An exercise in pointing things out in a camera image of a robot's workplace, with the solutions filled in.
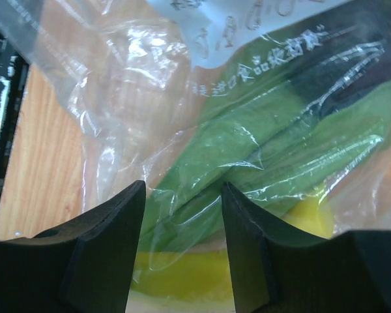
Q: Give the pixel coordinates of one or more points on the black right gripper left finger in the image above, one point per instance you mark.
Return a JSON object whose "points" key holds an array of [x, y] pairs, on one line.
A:
{"points": [[83, 265]]}

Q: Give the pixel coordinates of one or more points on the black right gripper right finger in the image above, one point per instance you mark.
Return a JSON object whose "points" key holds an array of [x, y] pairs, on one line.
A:
{"points": [[276, 267]]}

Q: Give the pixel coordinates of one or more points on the fake green leafy vegetable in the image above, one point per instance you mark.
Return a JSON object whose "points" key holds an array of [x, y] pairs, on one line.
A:
{"points": [[262, 138]]}

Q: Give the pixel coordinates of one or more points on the clear zip top bag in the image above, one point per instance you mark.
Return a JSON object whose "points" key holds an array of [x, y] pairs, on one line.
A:
{"points": [[136, 76]]}

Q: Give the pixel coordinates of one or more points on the fake dark purple plum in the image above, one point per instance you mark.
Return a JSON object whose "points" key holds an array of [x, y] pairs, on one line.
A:
{"points": [[353, 61]]}

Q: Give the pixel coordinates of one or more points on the fake yellow banana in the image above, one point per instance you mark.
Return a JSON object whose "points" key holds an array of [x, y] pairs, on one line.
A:
{"points": [[203, 277]]}

